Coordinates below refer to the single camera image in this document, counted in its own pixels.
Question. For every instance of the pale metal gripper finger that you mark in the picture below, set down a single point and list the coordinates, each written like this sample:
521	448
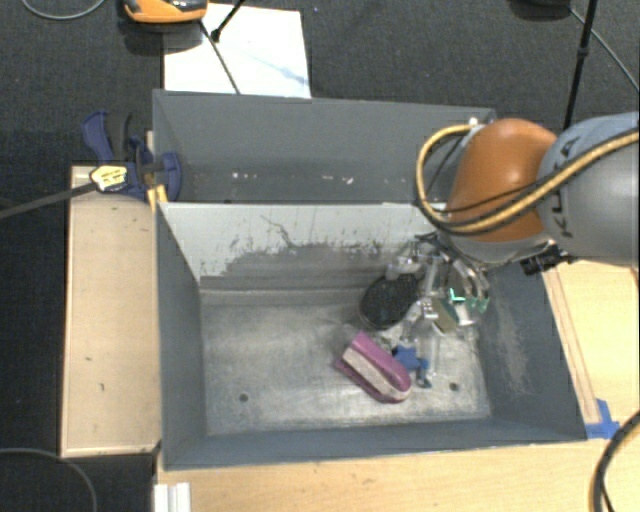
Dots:
411	332
431	340

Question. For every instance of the small blue toy figure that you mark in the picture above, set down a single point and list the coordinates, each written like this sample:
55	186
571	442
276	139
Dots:
407	357

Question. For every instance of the black oval object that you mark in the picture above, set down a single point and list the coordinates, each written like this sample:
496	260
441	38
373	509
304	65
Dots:
389	300

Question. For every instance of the purple and white oblong object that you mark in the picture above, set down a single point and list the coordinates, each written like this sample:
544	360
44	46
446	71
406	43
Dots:
375	367

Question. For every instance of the grey metal bin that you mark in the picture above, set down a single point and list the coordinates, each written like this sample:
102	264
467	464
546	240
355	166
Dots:
280	350

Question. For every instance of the pale wood flat board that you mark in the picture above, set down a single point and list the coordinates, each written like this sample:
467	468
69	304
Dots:
110	320

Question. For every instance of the black cylinder on white bracket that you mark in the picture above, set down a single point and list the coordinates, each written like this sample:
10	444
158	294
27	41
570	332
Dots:
542	261

